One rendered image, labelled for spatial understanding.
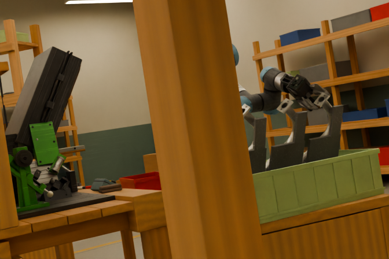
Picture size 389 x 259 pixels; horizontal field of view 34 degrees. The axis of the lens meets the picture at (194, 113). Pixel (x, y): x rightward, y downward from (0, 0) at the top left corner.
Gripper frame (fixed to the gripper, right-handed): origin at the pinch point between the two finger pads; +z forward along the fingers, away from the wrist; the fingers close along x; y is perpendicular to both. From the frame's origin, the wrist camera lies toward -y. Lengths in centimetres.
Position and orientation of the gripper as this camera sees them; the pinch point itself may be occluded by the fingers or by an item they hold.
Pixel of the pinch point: (323, 102)
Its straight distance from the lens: 243.3
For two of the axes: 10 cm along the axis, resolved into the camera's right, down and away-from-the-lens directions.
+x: 6.5, -7.5, 0.9
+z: 4.9, 3.2, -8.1
